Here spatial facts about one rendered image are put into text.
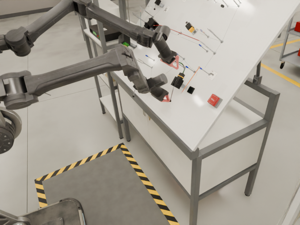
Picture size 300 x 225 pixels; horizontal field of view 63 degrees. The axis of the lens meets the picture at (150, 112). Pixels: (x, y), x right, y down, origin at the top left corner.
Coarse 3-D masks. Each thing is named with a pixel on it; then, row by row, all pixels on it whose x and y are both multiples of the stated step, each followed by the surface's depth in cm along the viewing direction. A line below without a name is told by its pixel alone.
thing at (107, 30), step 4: (96, 24) 235; (104, 24) 233; (92, 28) 226; (96, 28) 225; (104, 28) 224; (108, 28) 223; (112, 28) 222; (92, 32) 228; (96, 32) 216; (104, 32) 215; (108, 32) 214; (112, 32) 213; (116, 32) 213; (120, 32) 214; (96, 36) 221; (108, 36) 211; (112, 36) 213; (116, 36) 214; (108, 40) 213
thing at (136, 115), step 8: (120, 88) 221; (120, 96) 230; (128, 96) 208; (128, 104) 216; (136, 104) 196; (128, 112) 225; (136, 112) 203; (144, 112) 188; (136, 120) 211; (144, 120) 192; (136, 128) 219; (144, 128) 199; (144, 136) 206
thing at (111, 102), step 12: (96, 0) 186; (84, 24) 244; (84, 36) 252; (108, 48) 211; (108, 72) 222; (96, 84) 284; (108, 84) 235; (108, 96) 296; (108, 108) 276; (120, 108) 275; (120, 132) 265
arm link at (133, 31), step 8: (80, 0) 125; (88, 0) 125; (88, 8) 126; (96, 8) 127; (88, 16) 130; (96, 16) 127; (104, 16) 125; (112, 16) 126; (112, 24) 125; (120, 24) 124; (128, 24) 124; (128, 32) 124; (136, 32) 122; (136, 40) 125; (144, 40) 122
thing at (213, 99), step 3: (210, 96) 128; (213, 96) 127; (216, 96) 125; (210, 99) 127; (213, 99) 126; (216, 99) 125; (219, 99) 125; (210, 102) 127; (213, 102) 126; (216, 102) 125; (213, 105) 125
